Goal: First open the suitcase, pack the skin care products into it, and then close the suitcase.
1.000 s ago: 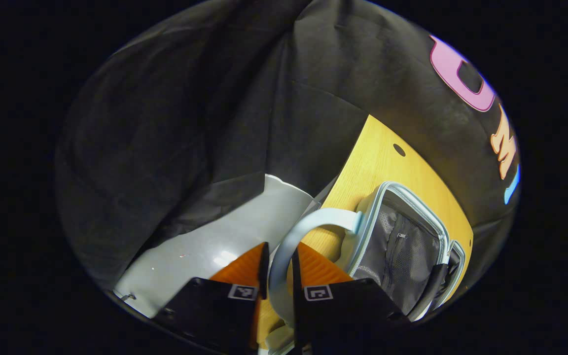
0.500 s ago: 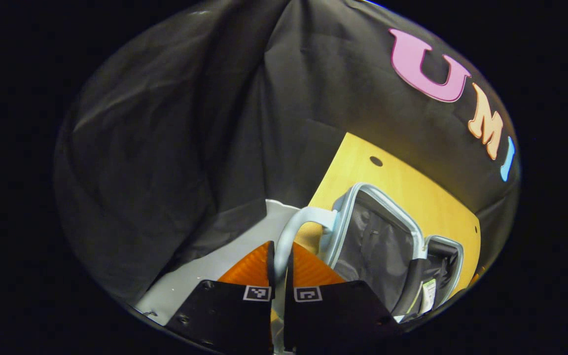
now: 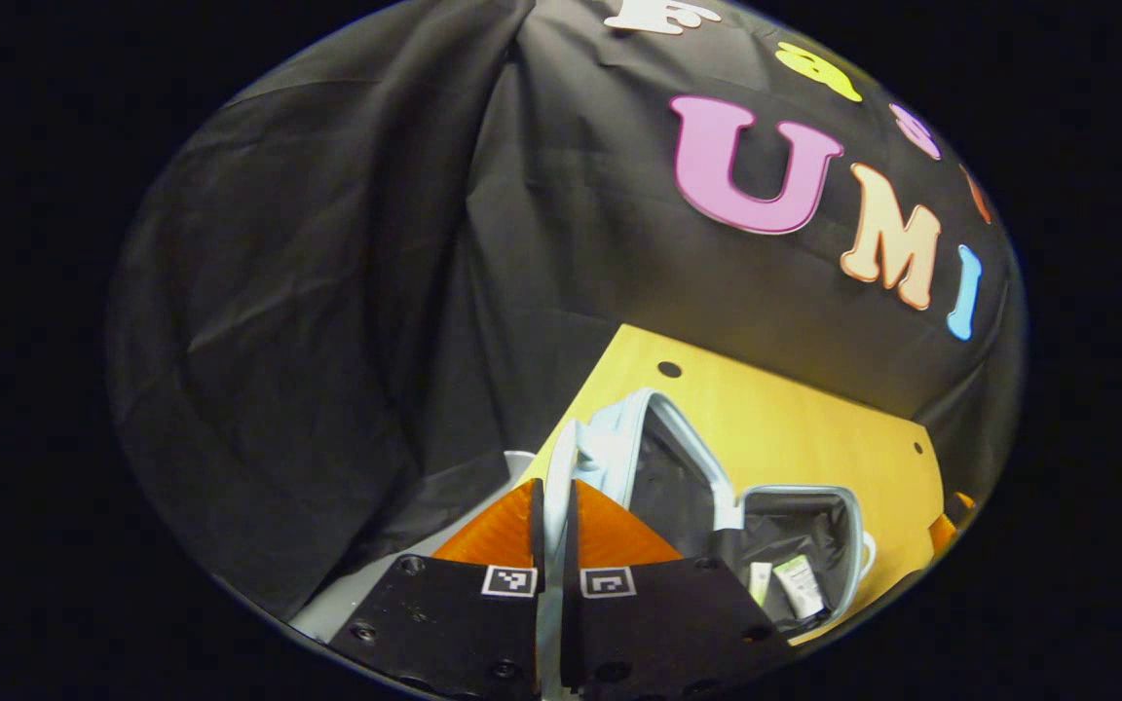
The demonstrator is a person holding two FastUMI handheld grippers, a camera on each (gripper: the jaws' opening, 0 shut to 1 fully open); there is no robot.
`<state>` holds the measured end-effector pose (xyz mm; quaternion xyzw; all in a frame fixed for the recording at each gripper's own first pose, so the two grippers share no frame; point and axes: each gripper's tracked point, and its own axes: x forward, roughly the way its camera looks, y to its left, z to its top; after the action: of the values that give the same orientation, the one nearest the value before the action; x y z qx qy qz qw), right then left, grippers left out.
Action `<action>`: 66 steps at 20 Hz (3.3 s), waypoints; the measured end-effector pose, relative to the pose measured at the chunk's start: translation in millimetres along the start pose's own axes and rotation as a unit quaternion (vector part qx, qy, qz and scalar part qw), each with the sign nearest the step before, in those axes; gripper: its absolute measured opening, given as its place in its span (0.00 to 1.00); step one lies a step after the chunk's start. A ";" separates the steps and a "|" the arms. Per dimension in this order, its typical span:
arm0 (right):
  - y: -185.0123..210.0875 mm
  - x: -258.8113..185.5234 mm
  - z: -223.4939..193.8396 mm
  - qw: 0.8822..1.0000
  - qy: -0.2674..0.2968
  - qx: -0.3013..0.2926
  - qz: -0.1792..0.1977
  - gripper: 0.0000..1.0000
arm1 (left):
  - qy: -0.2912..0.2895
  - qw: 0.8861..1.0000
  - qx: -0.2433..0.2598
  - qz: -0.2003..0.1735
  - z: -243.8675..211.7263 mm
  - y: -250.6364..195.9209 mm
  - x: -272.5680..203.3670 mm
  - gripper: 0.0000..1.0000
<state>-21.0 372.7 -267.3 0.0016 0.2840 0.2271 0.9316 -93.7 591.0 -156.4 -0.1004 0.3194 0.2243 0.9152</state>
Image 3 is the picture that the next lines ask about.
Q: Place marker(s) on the black backdrop cloth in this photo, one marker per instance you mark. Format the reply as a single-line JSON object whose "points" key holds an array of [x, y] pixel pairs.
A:
{"points": [[327, 292]]}

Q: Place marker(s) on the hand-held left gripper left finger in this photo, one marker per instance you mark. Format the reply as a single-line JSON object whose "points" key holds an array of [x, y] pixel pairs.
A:
{"points": [[537, 526]]}

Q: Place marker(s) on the white green skin care tube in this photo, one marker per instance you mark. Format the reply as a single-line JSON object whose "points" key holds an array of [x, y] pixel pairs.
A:
{"points": [[800, 587]]}

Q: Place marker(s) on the pale blue suitcase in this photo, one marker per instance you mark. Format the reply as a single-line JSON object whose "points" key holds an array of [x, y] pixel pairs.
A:
{"points": [[678, 477]]}

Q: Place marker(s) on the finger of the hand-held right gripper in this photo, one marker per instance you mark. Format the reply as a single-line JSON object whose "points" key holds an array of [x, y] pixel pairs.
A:
{"points": [[941, 534], [962, 504]]}

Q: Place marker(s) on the silver skin care tube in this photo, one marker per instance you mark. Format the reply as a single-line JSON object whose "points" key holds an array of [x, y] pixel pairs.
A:
{"points": [[761, 584]]}

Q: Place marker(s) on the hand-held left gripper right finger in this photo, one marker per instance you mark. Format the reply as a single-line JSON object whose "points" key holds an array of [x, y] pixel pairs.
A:
{"points": [[569, 526]]}

